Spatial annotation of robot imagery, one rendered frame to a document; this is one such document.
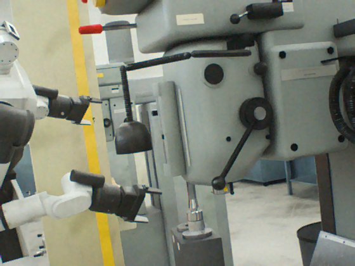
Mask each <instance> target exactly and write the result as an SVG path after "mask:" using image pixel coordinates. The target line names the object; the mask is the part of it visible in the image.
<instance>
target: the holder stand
mask: <svg viewBox="0 0 355 266"><path fill-rule="evenodd" d="M203 225H204V230H205V231H204V232H202V233H195V234H192V233H189V230H188V223H182V224H179V225H177V227H173V228H171V235H172V248H173V252H174V261H175V266H225V264H224V250H223V242H222V237H221V236H220V235H219V234H218V233H217V232H215V231H214V230H213V229H212V228H211V227H210V226H209V225H208V224H207V223H205V222H204V223H203Z"/></svg>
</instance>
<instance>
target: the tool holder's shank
mask: <svg viewBox="0 0 355 266"><path fill-rule="evenodd" d="M186 183H187V182H186ZM187 189H188V208H189V209H190V211H198V207H199V205H198V201H197V196H196V191H195V185H194V184H190V183H187Z"/></svg>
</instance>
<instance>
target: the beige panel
mask: <svg viewBox="0 0 355 266"><path fill-rule="evenodd" d="M10 4H11V15H12V19H13V26H14V27H15V29H16V31H17V32H18V36H19V37H20V40H19V41H18V40H17V39H15V41H16V45H17V46H18V48H19V51H20V53H19V56H18V63H19V64H20V65H21V66H22V68H23V69H24V70H25V72H26V74H27V76H28V78H29V80H30V83H31V85H36V86H43V87H44V86H45V87H50V88H54V89H58V95H66V96H68V97H70V96H75V97H79V96H81V95H85V96H91V97H93V98H96V99H100V94H99V89H98V77H97V72H96V64H95V59H94V51H93V48H94V47H93V39H92V35H91V34H88V35H80V34H79V33H78V31H79V27H81V26H87V25H90V17H89V10H88V5H87V3H83V2H82V1H81V0H10ZM83 119H84V120H89V121H90V122H91V125H76V124H73V123H72V122H71V120H65V119H59V118H58V119H55V118H51V117H46V118H43V119H42V120H35V129H34V131H33V132H32V137H31V138H30V141H29V144H30V152H31V157H32V164H33V169H34V177H35V185H36V191H37V194H38V193H41V192H43V191H46V192H47V194H49V195H53V196H61V195H64V193H63V190H62V188H61V185H60V181H61V178H62V177H63V176H64V175H65V174H66V173H70V172H71V171H72V170H73V169H74V170H80V171H83V172H89V173H92V174H98V175H104V176H105V182H106V183H109V184H112V179H111V174H110V166H109V161H108V153H107V140H106V135H105V128H104V123H103V115H102V110H101V104H99V103H90V104H89V107H88V109H87V111H86V113H85V115H84V118H83ZM41 220H42V228H43V232H44V239H45V244H46V251H47V256H48V263H49V266H125V263H124V258H123V254H122V246H121V241H120V233H119V225H118V220H117V216H115V214H113V215H110V214H105V213H99V212H92V211H90V210H89V209H87V210H86V211H83V212H80V213H78V214H75V215H73V216H71V217H65V218H63V219H60V220H57V219H55V218H53V217H52V218H51V217H49V216H47V215H45V216H43V217H41Z"/></svg>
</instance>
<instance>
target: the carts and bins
mask: <svg viewBox="0 0 355 266"><path fill-rule="evenodd" d="M320 231H322V228H321V221H319V222H313V223H310V224H307V225H304V226H302V227H301V228H300V229H298V230H297V234H298V235H297V237H298V238H299V246H300V252H301V256H302V264H303V266H310V264H311V259H312V257H313V253H314V249H315V247H316V243H317V240H318V236H319V234H320Z"/></svg>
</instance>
